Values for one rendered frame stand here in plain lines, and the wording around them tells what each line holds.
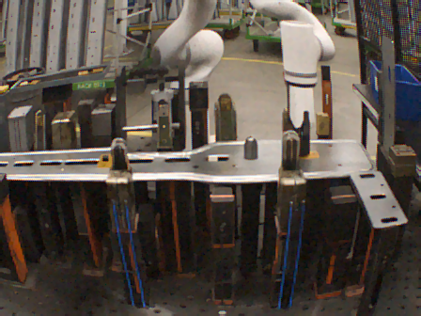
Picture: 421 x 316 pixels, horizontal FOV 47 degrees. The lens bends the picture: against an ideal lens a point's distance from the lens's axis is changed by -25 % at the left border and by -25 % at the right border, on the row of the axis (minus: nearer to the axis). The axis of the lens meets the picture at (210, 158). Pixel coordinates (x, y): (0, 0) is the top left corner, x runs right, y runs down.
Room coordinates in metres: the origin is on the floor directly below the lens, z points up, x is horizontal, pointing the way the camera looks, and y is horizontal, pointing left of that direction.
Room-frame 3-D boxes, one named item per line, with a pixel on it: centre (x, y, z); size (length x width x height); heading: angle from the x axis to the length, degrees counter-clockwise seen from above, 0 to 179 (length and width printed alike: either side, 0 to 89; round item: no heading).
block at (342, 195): (1.13, -0.29, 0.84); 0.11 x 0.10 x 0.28; 0
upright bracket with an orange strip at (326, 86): (1.47, -0.32, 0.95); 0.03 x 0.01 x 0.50; 90
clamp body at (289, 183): (1.11, -0.16, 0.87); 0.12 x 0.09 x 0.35; 0
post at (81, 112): (1.53, 0.35, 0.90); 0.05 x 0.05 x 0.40; 0
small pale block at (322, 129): (1.44, -0.29, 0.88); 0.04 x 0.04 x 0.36; 0
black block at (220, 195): (1.15, -0.02, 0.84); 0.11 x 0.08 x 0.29; 0
